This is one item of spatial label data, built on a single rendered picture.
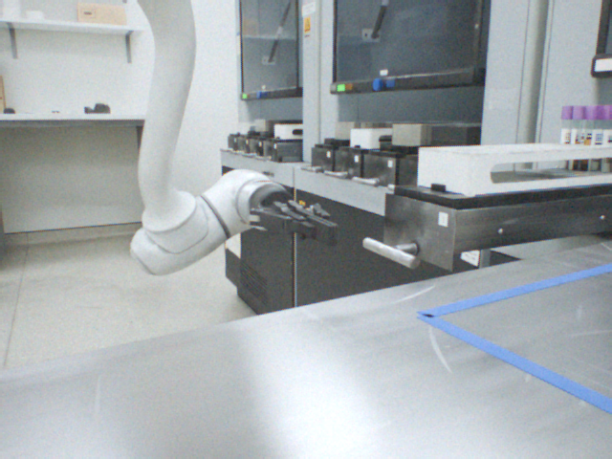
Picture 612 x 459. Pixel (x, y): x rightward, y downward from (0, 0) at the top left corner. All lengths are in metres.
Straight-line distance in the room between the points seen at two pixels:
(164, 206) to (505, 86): 0.67
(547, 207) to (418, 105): 1.16
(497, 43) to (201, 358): 0.99
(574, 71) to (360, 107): 0.82
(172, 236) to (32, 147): 3.12
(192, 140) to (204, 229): 3.18
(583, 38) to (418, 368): 0.85
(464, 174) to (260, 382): 0.47
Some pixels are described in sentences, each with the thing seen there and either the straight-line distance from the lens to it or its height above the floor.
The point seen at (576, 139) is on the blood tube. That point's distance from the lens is 0.84.
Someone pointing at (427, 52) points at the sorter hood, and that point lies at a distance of 1.25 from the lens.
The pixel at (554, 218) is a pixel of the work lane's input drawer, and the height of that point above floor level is 0.78.
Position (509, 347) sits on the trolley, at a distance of 0.22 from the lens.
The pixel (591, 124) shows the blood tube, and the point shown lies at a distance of 0.83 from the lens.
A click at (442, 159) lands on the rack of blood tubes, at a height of 0.85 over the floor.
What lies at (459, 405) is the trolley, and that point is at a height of 0.82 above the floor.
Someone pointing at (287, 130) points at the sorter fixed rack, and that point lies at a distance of 1.86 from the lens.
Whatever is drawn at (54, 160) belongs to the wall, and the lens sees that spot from 4.00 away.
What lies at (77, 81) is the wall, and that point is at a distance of 4.00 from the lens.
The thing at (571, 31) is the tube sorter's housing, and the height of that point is 1.04.
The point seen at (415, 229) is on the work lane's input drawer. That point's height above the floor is 0.77.
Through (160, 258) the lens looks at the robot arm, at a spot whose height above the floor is 0.66.
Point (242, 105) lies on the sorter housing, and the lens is 2.45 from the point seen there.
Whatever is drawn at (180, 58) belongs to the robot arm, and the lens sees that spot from 0.83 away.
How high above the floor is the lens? 0.91
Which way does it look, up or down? 13 degrees down
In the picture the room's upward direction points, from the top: straight up
